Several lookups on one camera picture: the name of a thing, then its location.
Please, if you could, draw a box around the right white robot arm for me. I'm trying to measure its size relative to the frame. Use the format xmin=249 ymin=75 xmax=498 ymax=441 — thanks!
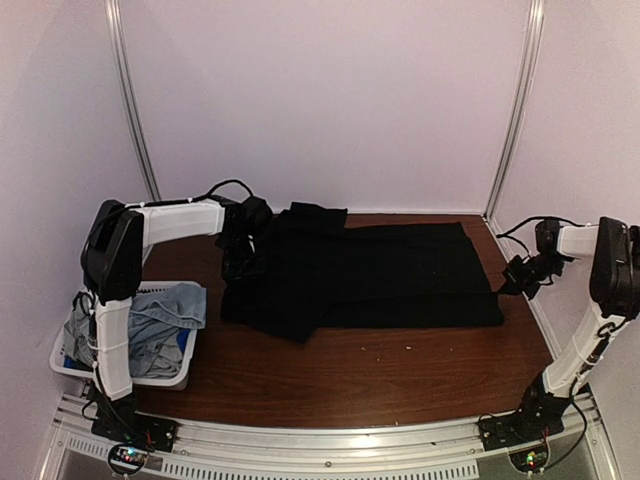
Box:
xmin=499 ymin=216 xmax=639 ymax=442

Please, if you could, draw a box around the white laundry basket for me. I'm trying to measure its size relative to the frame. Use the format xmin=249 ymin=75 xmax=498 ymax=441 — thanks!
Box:
xmin=49 ymin=281 xmax=206 ymax=390

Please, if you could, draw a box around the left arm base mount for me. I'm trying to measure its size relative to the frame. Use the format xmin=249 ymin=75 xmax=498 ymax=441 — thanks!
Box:
xmin=91 ymin=414 xmax=178 ymax=453

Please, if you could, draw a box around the black t-shirt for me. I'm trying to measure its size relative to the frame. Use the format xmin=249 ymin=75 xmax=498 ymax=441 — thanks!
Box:
xmin=220 ymin=202 xmax=504 ymax=343

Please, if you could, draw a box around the right aluminium frame post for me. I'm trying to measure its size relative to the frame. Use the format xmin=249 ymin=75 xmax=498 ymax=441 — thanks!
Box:
xmin=483 ymin=0 xmax=546 ymax=221

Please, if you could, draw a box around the light blue denim garment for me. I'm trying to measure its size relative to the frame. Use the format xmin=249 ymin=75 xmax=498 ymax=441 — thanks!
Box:
xmin=63 ymin=283 xmax=207 ymax=379

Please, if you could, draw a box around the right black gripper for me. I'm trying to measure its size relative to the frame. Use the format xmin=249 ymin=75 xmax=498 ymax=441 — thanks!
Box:
xmin=500 ymin=255 xmax=565 ymax=300

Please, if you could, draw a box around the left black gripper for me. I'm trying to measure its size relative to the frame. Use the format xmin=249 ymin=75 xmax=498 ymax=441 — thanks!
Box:
xmin=219 ymin=234 xmax=266 ymax=290

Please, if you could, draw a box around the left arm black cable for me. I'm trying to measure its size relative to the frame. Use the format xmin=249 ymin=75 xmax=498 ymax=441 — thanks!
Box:
xmin=192 ymin=179 xmax=256 ymax=204

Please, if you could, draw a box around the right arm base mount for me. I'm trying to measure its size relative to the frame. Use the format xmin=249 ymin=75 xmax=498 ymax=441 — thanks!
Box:
xmin=476 ymin=412 xmax=564 ymax=451

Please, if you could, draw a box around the aluminium frame post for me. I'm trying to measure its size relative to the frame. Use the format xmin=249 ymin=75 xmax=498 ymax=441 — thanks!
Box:
xmin=104 ymin=0 xmax=161 ymax=201
xmin=483 ymin=0 xmax=546 ymax=221

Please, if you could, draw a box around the left aluminium frame post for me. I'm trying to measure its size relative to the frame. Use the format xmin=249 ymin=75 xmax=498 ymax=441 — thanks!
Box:
xmin=104 ymin=0 xmax=161 ymax=201

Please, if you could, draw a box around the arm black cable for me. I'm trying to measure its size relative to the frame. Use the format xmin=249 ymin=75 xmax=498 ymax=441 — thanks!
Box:
xmin=496 ymin=215 xmax=576 ymax=256
xmin=192 ymin=179 xmax=256 ymax=204

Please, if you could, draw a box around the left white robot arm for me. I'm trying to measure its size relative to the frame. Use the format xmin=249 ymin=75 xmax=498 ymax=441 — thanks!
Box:
xmin=78 ymin=194 xmax=273 ymax=444

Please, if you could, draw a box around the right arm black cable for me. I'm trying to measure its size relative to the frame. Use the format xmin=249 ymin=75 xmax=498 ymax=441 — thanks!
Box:
xmin=496 ymin=215 xmax=576 ymax=256

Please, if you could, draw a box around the front aluminium rail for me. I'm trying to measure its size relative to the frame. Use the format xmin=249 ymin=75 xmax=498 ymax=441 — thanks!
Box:
xmin=37 ymin=394 xmax=620 ymax=479

